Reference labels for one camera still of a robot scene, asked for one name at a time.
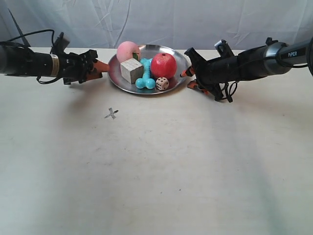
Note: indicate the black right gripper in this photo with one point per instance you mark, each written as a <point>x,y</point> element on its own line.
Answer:
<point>212,76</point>

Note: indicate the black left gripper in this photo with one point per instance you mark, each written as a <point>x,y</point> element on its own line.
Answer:
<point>81,67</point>

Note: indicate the round silver metal plate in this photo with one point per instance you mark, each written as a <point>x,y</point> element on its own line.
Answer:
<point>148,51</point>

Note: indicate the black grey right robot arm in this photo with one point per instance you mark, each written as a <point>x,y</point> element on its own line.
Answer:
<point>273,58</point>

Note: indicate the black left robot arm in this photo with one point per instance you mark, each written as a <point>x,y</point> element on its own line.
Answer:
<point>19,60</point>

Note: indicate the beige die black dots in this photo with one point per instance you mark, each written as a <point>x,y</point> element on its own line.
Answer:
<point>162,83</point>

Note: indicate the red apple toy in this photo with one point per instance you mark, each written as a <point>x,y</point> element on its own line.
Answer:
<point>163,65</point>

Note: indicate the grey wooden cube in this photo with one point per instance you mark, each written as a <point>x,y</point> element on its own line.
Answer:
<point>131,70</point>

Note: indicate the pink peach toy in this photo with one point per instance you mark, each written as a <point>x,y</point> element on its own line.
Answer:
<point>127,50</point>

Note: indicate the turquoise bone toy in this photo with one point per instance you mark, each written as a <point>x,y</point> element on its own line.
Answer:
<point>146,81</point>

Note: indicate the grey cross tape mark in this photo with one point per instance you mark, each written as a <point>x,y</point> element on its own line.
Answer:
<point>112,113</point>

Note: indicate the white wrinkled backdrop cloth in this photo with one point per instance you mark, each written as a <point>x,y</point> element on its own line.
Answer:
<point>177,24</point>

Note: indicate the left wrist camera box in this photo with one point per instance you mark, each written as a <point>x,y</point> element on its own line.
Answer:
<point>60,44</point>

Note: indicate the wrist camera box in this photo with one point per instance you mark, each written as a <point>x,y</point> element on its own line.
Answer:
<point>60,44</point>
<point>223,49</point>

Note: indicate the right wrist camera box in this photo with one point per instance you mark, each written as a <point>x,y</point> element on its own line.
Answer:
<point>223,49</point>

